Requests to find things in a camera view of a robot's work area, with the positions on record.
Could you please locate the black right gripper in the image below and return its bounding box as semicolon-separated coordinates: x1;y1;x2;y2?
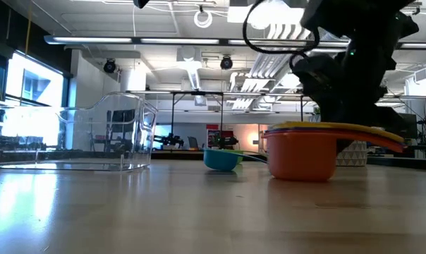
290;33;410;152

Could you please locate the yellow measuring cup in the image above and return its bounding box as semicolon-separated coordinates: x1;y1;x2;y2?
272;121;406;144

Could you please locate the red measuring cup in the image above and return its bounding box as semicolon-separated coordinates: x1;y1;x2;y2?
262;127;408;183

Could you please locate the teal measuring cup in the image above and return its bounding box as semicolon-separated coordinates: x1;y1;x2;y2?
202;148;269;173

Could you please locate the clear plastic basket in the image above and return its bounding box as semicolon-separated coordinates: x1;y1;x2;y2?
0;91;160;173

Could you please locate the succulent in white patterned pot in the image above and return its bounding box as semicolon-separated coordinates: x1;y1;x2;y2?
335;140;369;168

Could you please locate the black monitor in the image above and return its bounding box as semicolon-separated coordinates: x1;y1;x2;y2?
398;112;419;140

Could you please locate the long ceiling light fixture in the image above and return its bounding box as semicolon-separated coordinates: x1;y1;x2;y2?
43;34;426;50

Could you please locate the white cable coil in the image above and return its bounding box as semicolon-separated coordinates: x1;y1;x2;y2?
193;5;214;29

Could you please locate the white ventilation duct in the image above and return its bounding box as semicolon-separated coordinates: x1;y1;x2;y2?
176;45;204;92

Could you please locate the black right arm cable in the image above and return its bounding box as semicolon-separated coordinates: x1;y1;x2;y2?
243;0;322;71

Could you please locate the silver ceiling duct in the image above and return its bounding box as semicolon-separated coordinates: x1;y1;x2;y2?
229;20;341;111

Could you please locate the black background table frame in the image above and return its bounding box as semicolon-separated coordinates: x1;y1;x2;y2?
126;90;318;135

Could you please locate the red wall sign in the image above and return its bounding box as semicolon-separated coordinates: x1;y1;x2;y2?
205;123;235;149

